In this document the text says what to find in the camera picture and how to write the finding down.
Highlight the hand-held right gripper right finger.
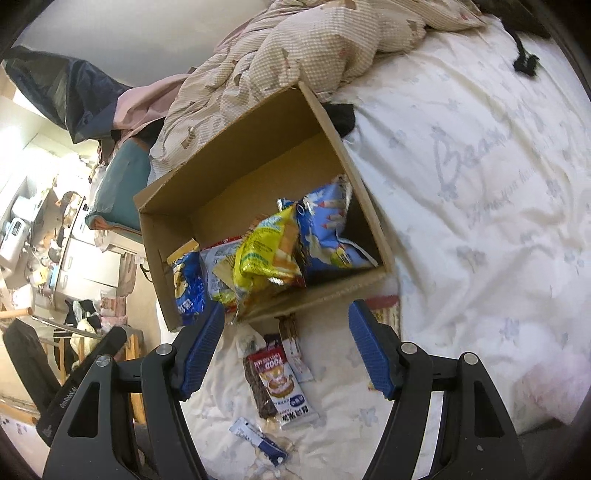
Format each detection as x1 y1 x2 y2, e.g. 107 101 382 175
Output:
348 299 527 480

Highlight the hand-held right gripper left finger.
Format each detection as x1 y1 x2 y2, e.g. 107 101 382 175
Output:
44 300 225 480

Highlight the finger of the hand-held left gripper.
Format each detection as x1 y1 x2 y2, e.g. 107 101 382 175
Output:
88 325 128 367

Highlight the beige snack packet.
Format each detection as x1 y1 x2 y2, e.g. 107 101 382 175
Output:
365 295 402 340

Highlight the blue and yellow snack packet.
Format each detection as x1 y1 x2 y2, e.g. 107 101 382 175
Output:
167 251 206 326

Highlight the white and red snack packet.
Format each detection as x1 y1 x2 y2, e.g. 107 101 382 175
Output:
199 235 245 305

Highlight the large blue snack packet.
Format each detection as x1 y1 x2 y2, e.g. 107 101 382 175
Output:
295 174 380 283

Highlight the brown cardboard box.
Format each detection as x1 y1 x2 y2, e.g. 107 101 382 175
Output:
133 82 396 332

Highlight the clear silver wrapper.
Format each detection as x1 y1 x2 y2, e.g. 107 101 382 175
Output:
233 323 266 361

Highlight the small white snack packet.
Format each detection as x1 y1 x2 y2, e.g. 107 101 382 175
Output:
279 339 315 384

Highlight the white kitchen cabinet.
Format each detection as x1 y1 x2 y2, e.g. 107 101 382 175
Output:
55 231 123 301

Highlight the brown snack wrapper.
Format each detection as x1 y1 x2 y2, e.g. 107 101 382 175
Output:
277 314 298 342

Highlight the red-topped white snack packet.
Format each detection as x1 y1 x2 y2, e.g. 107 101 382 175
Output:
247 339 321 432

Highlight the blue and white sachet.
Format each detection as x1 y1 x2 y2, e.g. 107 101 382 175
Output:
229 418 289 467

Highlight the white water heater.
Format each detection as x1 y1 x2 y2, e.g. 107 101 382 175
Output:
0 217 33 259

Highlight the teal cushion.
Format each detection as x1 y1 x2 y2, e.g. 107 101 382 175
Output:
85 138 153 234

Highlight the white printed bed sheet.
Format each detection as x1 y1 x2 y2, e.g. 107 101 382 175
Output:
180 14 591 480

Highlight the dark grey garment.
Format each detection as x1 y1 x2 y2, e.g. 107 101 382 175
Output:
325 102 356 137

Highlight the pink cloth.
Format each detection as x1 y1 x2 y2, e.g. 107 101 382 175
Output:
111 69 195 139

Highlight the beige checkered quilt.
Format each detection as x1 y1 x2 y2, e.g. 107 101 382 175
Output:
150 0 490 162

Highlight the dark camouflage cloth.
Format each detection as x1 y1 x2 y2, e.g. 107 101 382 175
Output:
475 0 555 38

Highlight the black tasselled cord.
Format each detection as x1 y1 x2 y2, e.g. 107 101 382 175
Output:
505 25 541 77

